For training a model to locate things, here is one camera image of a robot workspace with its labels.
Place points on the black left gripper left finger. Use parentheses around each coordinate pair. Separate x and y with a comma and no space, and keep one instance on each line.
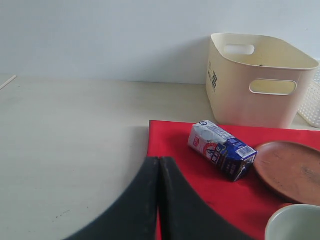
(133,216)

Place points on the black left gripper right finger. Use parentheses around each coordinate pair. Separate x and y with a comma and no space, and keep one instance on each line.
(183,215)

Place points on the red table cloth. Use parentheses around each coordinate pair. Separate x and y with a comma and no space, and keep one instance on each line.
(247,203)

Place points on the blue white milk carton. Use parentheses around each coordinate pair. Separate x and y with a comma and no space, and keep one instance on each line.
(230,155)

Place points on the pale green ceramic bowl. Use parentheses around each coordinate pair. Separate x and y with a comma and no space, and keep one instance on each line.
(294,222)

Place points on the brown wooden plate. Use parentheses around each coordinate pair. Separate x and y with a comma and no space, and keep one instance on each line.
(291,170)

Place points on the cream plastic bin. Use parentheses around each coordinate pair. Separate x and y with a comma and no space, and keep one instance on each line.
(256,80)

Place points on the white perforated plastic basket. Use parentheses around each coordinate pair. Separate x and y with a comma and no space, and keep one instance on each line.
(309,109)

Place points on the white strip on table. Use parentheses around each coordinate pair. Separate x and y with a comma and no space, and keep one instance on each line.
(7,82)

